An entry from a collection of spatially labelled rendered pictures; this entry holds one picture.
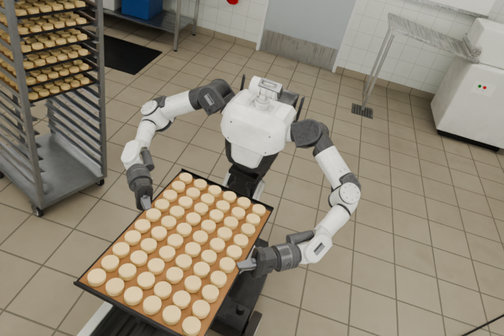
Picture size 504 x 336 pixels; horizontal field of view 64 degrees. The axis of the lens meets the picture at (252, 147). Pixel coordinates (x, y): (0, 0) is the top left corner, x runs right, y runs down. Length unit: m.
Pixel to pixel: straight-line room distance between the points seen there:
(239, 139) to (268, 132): 0.14
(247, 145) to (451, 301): 2.01
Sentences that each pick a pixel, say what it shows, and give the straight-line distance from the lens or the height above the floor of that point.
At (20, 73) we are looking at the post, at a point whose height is 1.06.
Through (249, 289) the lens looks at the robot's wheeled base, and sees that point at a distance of 2.41.
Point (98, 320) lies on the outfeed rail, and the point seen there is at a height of 0.90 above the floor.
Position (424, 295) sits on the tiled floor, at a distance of 3.08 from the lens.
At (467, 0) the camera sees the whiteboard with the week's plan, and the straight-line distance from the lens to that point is 5.35.
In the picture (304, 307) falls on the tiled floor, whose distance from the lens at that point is 2.64.
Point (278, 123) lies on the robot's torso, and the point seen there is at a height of 1.33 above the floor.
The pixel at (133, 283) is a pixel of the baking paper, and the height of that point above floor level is 1.06.
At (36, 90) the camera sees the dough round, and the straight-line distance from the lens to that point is 2.50.
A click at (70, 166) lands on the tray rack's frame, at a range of 3.08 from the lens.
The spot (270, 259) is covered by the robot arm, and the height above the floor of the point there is 1.10.
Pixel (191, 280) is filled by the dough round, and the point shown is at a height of 1.08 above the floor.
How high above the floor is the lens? 2.13
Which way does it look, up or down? 36 degrees down
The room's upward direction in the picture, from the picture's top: 13 degrees clockwise
